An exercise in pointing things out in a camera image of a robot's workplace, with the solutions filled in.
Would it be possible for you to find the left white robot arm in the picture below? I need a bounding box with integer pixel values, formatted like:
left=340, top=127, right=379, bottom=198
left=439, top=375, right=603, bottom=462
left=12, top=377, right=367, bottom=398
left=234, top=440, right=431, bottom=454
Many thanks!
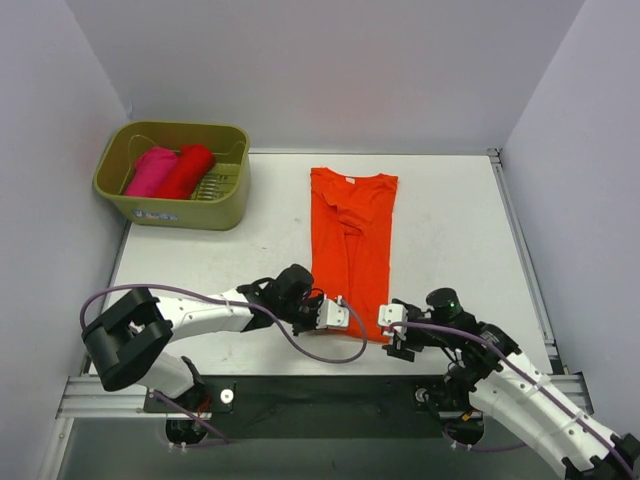
left=82, top=264, right=326, bottom=411

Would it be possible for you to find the orange t shirt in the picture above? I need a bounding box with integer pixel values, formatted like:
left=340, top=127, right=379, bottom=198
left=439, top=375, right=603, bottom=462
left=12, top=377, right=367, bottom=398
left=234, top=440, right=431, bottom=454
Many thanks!
left=310, top=167, right=398, bottom=343

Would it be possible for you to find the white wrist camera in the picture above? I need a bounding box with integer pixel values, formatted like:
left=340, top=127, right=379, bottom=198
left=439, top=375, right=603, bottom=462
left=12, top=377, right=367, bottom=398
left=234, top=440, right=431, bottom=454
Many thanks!
left=377, top=303, right=408, bottom=337
left=316, top=296, right=350, bottom=330

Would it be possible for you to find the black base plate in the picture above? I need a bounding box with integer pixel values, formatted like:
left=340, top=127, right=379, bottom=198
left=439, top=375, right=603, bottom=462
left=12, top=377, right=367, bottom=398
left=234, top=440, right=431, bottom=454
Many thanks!
left=143, top=375, right=486, bottom=444

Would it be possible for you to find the rolled pink t shirt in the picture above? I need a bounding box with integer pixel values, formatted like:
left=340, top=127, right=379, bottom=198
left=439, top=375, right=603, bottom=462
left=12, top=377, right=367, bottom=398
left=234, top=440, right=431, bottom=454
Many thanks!
left=124, top=146, right=179, bottom=197

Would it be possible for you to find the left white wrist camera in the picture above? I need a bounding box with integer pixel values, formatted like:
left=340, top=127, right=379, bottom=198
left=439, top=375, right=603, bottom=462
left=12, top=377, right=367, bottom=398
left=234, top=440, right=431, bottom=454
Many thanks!
left=316, top=296, right=350, bottom=330

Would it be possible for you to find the aluminium front rail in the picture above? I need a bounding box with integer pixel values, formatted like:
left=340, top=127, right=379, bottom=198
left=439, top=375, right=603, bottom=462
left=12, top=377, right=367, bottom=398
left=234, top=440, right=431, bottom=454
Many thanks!
left=56, top=374, right=594, bottom=419

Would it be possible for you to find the olive green plastic basket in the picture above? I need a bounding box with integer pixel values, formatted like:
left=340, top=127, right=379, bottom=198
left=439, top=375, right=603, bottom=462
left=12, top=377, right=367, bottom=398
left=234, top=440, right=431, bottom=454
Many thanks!
left=93, top=121, right=251, bottom=231

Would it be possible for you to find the rolled red t shirt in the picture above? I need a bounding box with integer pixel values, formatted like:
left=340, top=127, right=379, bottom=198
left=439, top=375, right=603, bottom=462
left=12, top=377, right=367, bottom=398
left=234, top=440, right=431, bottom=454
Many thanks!
left=153, top=144, right=216, bottom=200

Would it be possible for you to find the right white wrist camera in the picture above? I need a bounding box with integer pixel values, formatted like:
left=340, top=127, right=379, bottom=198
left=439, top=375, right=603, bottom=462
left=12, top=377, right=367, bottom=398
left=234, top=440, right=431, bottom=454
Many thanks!
left=377, top=303, right=408, bottom=337

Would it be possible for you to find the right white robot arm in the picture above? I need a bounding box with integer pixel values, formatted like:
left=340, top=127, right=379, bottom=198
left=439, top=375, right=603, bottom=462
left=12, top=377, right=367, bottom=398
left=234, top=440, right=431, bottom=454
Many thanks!
left=378, top=288, right=639, bottom=479

